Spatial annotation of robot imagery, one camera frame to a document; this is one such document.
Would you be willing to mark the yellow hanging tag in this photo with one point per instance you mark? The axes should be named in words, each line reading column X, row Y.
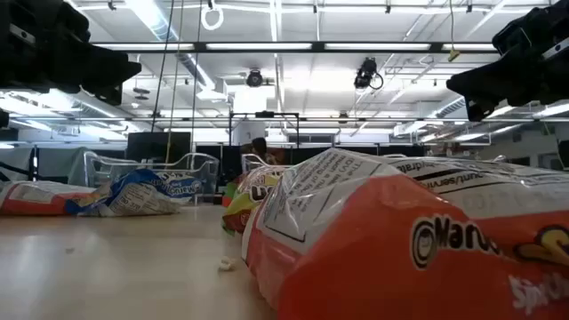
column 454, row 55

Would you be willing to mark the grey cover sheet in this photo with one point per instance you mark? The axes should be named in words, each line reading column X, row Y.
column 53, row 162

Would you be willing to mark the black ceiling camera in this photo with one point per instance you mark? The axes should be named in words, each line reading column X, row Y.
column 365, row 73

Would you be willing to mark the lime chili shrimp ramen pack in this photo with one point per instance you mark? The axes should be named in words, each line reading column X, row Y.
column 242, row 200

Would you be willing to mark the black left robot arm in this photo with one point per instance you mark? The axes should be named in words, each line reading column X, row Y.
column 2, row 119

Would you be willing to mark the person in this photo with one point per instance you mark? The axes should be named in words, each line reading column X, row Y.
column 260, row 149

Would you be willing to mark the blue Maruchan ramen pack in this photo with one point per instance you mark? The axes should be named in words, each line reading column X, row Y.
column 182, row 184
column 133, row 200

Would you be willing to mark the black overhead light bar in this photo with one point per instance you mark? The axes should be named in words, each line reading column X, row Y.
column 200, row 46

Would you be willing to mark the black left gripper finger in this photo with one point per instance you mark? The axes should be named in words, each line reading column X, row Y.
column 111, row 66
column 106, row 94

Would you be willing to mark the black monitor screen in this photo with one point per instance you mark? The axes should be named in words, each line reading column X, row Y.
column 155, row 146

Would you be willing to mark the orange Maruchan ramen pack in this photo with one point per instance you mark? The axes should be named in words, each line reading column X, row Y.
column 35, row 202
column 355, row 249

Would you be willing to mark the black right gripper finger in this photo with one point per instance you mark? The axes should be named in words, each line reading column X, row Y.
column 478, row 109
column 480, row 80

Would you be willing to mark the round black ceiling device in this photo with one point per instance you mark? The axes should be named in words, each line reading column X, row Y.
column 254, row 78

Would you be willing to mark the white noodle crumb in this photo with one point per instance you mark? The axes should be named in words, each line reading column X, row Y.
column 226, row 264

